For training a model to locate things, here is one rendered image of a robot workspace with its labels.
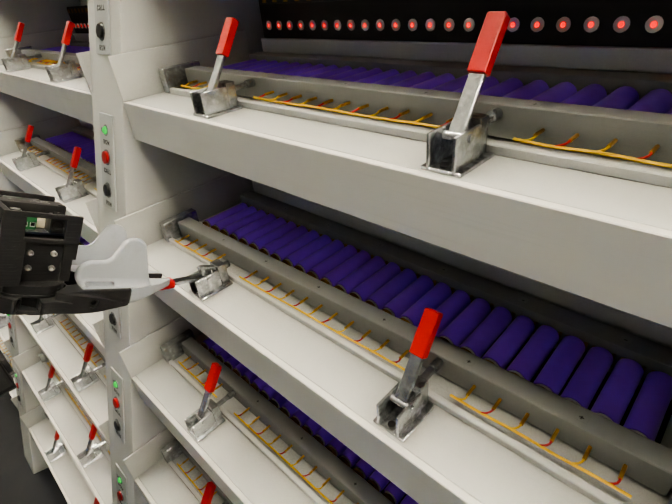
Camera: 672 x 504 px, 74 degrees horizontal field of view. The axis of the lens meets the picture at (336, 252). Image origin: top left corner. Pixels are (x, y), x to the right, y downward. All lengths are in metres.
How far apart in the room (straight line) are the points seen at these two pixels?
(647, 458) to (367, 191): 0.24
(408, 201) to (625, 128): 0.13
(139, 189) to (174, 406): 0.29
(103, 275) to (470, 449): 0.32
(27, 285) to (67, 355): 0.75
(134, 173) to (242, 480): 0.39
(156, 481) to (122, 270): 0.47
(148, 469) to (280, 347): 0.48
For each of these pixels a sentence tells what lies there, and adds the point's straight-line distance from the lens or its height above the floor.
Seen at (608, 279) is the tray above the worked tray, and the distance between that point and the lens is 0.25.
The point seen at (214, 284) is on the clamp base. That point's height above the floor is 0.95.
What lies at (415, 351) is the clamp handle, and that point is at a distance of 0.33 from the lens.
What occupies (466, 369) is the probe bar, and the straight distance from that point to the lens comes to 0.37.
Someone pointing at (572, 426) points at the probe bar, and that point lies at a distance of 0.35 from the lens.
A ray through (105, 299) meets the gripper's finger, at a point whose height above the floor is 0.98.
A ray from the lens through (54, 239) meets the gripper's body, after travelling 0.40.
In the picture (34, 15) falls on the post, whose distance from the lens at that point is 1.31.
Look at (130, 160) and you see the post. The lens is 0.62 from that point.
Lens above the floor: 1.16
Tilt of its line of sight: 19 degrees down
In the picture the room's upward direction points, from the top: 8 degrees clockwise
